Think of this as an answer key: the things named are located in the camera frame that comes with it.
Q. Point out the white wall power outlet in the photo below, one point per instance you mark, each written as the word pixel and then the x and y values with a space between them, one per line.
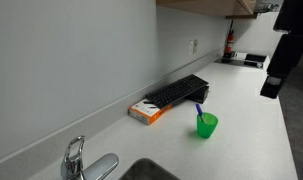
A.
pixel 191 47

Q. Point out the stainless steel sink basin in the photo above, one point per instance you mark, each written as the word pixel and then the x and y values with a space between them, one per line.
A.
pixel 145 172

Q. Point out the red fire extinguisher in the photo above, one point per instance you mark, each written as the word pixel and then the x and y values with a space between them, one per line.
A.
pixel 229 42

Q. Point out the beige wall switch plate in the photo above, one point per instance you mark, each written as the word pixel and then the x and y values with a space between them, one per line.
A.
pixel 195 46

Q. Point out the blue pen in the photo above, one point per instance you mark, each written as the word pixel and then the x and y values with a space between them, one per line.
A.
pixel 199 109

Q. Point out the orange and white cardboard box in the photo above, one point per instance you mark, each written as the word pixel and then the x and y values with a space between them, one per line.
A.
pixel 146 115

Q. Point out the green plastic cup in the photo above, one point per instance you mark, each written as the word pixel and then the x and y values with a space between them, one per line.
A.
pixel 207 130

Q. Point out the black computer keyboard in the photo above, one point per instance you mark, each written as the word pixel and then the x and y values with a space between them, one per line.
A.
pixel 176 90

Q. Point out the small black box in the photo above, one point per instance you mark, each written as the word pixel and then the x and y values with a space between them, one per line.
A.
pixel 200 96

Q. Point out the chrome sink faucet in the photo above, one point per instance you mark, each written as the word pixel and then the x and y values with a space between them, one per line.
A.
pixel 71 164

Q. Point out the wooden wall cabinet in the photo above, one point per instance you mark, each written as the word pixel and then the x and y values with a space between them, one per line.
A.
pixel 207 5

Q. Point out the grey metallic fixture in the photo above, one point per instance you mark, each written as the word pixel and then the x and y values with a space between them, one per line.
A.
pixel 267 7

